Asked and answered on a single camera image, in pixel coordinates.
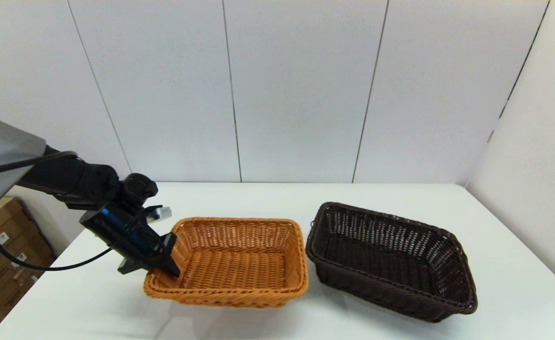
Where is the orange wicker basket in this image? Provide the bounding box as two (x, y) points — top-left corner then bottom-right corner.
(143, 217), (309, 308)

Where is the dark brown wicker basket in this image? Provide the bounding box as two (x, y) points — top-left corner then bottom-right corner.
(305, 202), (478, 323)

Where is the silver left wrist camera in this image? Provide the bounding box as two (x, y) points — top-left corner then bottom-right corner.
(147, 206), (172, 223)

